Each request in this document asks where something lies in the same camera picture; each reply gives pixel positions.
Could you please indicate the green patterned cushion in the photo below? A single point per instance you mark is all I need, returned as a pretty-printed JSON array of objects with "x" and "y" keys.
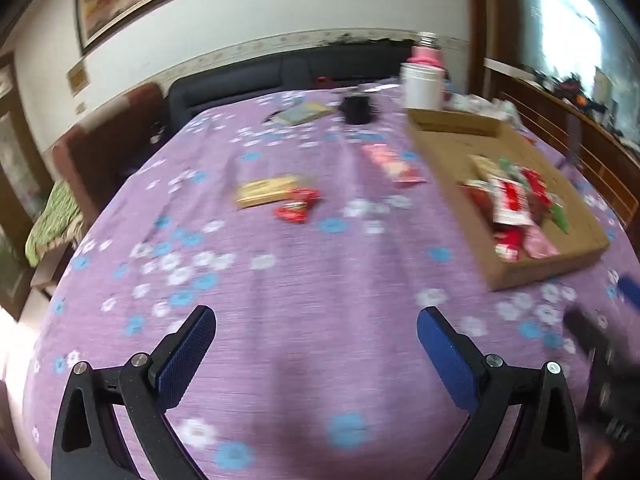
[{"x": 60, "y": 223}]

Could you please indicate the white plastic jar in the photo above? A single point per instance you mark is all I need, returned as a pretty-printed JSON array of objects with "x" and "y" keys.
[{"x": 422, "y": 86}]

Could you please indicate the wooden sideboard counter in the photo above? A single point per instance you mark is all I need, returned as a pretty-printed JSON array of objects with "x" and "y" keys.
[{"x": 603, "y": 160}]

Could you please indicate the pink knitted thermos bottle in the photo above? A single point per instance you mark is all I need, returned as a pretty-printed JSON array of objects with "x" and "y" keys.
[{"x": 427, "y": 51}]

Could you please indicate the cardboard tray box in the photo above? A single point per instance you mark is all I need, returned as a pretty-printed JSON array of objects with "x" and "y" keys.
[{"x": 463, "y": 150}]

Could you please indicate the red snack pack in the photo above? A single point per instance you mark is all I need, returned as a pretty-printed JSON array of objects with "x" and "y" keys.
[{"x": 508, "y": 242}]

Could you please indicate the black leather sofa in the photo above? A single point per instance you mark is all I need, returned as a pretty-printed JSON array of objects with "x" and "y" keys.
[{"x": 336, "y": 65}]

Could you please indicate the brown armchair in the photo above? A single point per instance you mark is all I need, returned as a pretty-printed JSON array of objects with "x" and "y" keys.
[{"x": 97, "y": 155}]

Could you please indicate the pink cartoon snack pack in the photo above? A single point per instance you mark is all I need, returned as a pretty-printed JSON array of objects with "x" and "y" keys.
[{"x": 397, "y": 169}]

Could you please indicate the white red sachet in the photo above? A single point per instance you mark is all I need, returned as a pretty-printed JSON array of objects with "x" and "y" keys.
[{"x": 510, "y": 202}]

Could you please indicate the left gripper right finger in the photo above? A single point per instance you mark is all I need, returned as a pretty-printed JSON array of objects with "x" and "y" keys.
[{"x": 544, "y": 442}]

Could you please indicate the purple floral tablecloth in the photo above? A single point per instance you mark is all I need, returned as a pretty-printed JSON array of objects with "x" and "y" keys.
[{"x": 316, "y": 371}]

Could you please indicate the small red candy pack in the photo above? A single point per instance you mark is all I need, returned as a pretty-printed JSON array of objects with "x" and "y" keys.
[{"x": 297, "y": 207}]

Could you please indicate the yellow wafer snack bar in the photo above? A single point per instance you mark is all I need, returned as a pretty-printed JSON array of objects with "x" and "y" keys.
[{"x": 268, "y": 191}]

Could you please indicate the smartphone with yellow case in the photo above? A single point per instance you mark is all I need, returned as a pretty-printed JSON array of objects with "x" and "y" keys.
[{"x": 300, "y": 113}]

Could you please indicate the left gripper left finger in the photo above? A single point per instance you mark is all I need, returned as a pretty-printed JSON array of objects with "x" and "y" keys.
[{"x": 88, "y": 442}]

